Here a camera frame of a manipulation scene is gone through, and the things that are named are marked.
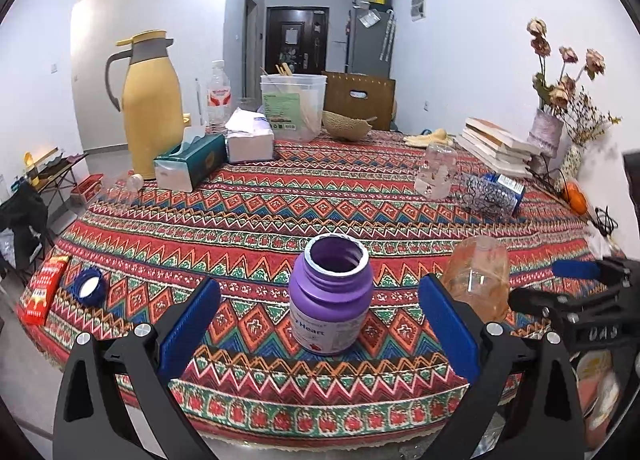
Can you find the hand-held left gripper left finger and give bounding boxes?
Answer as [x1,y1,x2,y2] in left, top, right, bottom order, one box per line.
[52,277,223,460]

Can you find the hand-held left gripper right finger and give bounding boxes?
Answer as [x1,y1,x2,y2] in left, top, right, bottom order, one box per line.
[417,274,588,460]

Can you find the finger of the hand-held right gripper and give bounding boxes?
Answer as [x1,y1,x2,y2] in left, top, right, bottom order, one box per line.
[551,256,640,291]
[507,286,623,325]

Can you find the orange fruit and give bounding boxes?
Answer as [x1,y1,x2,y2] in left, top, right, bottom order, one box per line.
[562,180,590,215]

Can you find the blue bottle lid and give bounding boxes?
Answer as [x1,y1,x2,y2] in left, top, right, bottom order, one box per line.
[67,268,109,309]

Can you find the purple open bottle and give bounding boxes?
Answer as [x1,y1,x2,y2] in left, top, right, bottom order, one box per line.
[289,234,373,356]

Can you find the patterned tablecloth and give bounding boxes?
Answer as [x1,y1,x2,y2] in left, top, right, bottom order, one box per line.
[15,127,618,447]

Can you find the stack of books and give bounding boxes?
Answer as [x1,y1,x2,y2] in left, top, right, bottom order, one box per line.
[455,117,543,179]

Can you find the red snack packet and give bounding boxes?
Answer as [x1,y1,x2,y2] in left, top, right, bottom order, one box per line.
[22,255,70,325]

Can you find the small clear empty bottle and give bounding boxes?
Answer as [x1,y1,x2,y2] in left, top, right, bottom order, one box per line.
[100,172,146,203]

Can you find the green tissue box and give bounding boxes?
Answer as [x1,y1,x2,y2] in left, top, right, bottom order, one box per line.
[153,127,228,193]

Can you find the vase with dried flowers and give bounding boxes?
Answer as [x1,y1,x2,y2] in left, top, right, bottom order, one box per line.
[525,17,623,175]

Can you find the yellow rubber gloves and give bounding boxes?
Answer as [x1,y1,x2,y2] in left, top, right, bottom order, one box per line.
[403,128,457,148]

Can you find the white tissue pack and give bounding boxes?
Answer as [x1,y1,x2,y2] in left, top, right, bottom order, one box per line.
[224,108,276,164]

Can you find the black chair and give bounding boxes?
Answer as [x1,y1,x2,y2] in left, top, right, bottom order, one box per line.
[0,180,51,285]

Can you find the small folding table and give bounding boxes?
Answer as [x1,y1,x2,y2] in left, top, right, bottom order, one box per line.
[22,147,91,213]

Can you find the yellow thermos jug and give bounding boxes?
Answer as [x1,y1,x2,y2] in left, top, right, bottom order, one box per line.
[104,30,193,181]

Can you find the woven basket bowl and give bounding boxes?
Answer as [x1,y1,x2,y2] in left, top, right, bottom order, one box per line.
[321,110,378,142]

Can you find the clear plastic water bottle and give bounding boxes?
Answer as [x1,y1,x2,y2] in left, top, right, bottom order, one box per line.
[206,60,233,135]

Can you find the clear plastic storage container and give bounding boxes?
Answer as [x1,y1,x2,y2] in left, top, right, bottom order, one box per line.
[259,74,328,143]

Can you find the grey refrigerator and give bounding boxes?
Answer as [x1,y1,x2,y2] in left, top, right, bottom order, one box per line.
[346,2,396,79]

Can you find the dark entrance door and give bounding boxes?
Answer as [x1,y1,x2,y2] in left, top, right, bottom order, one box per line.
[265,6,332,85]

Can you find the black cable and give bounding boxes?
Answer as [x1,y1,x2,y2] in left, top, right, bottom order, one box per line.
[585,206,621,241]

